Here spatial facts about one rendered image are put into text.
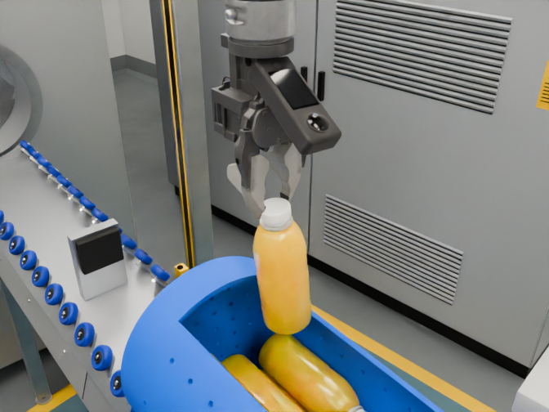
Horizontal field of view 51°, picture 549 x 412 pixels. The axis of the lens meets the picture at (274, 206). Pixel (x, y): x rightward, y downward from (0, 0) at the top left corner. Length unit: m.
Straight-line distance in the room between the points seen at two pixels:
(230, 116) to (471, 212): 1.59
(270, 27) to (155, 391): 0.46
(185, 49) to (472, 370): 1.71
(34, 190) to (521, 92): 1.48
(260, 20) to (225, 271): 0.35
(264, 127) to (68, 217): 1.01
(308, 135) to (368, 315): 2.07
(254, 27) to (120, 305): 0.78
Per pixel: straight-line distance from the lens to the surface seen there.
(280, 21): 0.60
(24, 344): 2.18
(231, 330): 0.91
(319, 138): 0.57
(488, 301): 2.31
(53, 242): 1.48
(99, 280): 1.26
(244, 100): 0.63
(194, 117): 1.38
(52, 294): 1.24
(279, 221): 0.69
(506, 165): 2.04
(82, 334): 1.14
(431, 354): 2.48
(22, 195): 1.72
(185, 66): 1.33
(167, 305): 0.77
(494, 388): 2.43
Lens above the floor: 1.71
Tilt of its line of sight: 31 degrees down
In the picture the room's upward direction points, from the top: straight up
